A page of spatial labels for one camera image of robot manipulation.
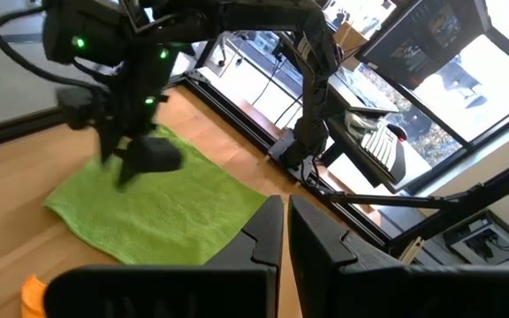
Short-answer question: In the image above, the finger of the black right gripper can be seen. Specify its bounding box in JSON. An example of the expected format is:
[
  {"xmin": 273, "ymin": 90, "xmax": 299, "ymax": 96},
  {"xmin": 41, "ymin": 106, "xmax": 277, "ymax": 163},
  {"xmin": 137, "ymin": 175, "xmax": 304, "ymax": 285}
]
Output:
[
  {"xmin": 113, "ymin": 161, "xmax": 143, "ymax": 191},
  {"xmin": 98, "ymin": 130, "xmax": 121, "ymax": 165}
]

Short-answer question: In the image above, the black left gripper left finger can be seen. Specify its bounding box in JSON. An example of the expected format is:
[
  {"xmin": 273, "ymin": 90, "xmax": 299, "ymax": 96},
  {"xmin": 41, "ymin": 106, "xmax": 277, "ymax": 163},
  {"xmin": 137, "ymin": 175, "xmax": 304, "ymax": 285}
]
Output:
[{"xmin": 44, "ymin": 195, "xmax": 285, "ymax": 318}]

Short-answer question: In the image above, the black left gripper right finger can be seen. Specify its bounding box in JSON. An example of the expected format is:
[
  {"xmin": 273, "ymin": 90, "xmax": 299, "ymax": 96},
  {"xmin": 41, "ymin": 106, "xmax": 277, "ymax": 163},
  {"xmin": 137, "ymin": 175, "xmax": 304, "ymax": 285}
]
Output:
[{"xmin": 287, "ymin": 195, "xmax": 509, "ymax": 318}]

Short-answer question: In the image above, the green microfiber towel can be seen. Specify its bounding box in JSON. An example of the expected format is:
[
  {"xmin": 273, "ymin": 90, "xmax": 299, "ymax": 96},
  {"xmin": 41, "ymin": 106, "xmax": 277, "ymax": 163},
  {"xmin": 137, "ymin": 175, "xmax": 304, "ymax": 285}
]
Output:
[{"xmin": 44, "ymin": 125, "xmax": 268, "ymax": 266}]

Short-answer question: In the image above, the orange microfiber towel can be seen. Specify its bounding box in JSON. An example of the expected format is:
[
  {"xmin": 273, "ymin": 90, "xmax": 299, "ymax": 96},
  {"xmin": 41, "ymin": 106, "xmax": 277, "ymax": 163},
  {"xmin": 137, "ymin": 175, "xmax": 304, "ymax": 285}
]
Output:
[{"xmin": 20, "ymin": 274, "xmax": 48, "ymax": 318}]

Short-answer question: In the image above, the grey floor outlet box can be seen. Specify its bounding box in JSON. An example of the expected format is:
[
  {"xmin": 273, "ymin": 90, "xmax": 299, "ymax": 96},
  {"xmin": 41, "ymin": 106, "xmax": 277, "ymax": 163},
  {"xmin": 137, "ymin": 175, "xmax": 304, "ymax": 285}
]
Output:
[{"xmin": 442, "ymin": 210, "xmax": 509, "ymax": 267}]

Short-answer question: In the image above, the computer keyboard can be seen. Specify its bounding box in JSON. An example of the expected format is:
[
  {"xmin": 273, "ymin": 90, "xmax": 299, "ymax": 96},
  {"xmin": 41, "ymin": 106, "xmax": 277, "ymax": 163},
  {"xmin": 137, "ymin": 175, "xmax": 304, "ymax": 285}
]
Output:
[{"xmin": 359, "ymin": 125, "xmax": 408, "ymax": 183}]

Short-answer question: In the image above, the black desk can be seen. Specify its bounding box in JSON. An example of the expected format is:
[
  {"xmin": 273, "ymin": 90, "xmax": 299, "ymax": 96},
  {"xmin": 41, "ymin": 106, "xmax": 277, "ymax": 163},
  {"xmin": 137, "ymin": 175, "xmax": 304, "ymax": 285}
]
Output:
[{"xmin": 324, "ymin": 65, "xmax": 414, "ymax": 193}]

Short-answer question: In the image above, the black computer mouse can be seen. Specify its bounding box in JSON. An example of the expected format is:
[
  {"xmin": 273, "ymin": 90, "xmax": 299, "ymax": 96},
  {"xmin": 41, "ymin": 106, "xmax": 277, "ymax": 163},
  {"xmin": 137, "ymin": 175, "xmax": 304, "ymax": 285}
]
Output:
[{"xmin": 385, "ymin": 122, "xmax": 409, "ymax": 143}]

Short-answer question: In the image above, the grey crumpled cloth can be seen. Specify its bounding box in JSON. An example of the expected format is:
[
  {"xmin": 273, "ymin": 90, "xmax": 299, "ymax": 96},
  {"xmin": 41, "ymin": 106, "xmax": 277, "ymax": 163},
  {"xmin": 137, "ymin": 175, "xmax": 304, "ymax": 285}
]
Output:
[{"xmin": 343, "ymin": 109, "xmax": 386, "ymax": 139}]

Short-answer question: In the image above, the cardboard box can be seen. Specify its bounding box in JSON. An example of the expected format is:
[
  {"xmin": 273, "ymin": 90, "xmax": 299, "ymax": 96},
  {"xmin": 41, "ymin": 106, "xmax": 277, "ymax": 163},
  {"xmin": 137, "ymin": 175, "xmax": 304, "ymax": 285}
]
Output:
[{"xmin": 333, "ymin": 19, "xmax": 370, "ymax": 72}]

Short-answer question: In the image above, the black computer monitor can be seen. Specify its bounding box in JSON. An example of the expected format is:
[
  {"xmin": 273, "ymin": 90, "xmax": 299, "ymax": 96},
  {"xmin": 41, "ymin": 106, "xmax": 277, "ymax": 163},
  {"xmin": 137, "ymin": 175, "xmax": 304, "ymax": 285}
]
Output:
[{"xmin": 354, "ymin": 0, "xmax": 494, "ymax": 92}]

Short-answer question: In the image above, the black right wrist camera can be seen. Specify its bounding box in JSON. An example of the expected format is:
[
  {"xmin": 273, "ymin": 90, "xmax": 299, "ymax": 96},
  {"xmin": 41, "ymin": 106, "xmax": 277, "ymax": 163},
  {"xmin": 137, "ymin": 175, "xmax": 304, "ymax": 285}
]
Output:
[{"xmin": 124, "ymin": 135, "xmax": 184, "ymax": 174}]

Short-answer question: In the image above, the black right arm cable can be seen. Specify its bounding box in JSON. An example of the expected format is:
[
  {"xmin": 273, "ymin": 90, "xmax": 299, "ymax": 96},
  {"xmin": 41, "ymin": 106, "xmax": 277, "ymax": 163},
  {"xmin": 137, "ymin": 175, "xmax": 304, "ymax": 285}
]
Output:
[{"xmin": 0, "ymin": 6, "xmax": 105, "ymax": 92}]

